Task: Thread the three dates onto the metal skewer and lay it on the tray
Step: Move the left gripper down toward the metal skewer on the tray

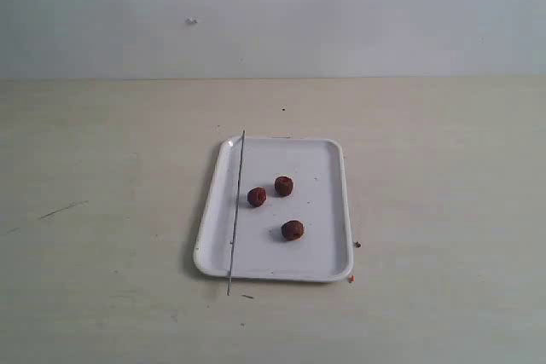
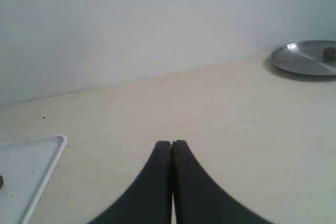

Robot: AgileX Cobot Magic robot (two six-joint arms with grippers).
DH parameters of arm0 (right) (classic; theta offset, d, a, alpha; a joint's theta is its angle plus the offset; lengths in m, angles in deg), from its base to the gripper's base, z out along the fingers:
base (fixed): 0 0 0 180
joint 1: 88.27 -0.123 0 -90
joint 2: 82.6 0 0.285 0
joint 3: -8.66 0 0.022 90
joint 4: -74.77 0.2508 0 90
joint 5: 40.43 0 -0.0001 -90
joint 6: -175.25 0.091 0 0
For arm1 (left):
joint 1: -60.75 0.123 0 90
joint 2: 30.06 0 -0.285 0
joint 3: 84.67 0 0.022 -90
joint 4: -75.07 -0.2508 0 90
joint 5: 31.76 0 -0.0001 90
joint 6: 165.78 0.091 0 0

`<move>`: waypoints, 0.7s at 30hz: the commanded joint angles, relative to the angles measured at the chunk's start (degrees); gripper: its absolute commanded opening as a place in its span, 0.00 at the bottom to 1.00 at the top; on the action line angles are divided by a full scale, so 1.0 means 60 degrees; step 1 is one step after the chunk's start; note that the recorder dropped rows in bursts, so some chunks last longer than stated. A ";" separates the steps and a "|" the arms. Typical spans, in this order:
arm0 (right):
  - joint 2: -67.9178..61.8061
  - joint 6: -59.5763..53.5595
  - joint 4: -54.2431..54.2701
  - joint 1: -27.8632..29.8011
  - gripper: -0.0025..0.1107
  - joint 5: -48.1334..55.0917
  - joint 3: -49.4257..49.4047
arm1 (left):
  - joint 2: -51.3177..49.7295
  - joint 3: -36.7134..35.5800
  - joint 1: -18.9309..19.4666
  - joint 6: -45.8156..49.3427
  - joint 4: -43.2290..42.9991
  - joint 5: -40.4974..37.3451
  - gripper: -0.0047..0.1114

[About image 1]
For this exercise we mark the red date top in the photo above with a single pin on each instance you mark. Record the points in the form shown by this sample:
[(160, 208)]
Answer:
[(283, 186)]

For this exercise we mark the red date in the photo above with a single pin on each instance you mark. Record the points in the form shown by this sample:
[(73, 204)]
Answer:
[(256, 196), (292, 230), (283, 186)]

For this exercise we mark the thin metal skewer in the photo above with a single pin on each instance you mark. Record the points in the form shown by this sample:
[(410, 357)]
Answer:
[(236, 214)]

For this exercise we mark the white rectangular plastic tray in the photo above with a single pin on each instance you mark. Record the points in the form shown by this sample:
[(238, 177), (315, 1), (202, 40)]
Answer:
[(319, 200)]

